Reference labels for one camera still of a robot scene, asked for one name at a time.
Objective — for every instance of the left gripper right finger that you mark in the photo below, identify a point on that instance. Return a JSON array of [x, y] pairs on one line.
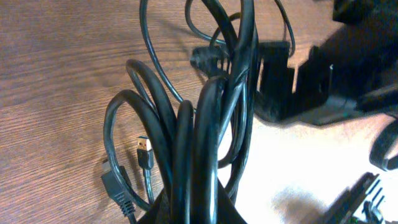
[[226, 212]]

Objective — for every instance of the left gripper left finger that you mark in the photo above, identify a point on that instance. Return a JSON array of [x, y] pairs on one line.
[[159, 212]]

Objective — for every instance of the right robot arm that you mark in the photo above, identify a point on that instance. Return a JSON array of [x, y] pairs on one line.
[[353, 74]]

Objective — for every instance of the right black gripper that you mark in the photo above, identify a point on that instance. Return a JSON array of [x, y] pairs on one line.
[[308, 94]]

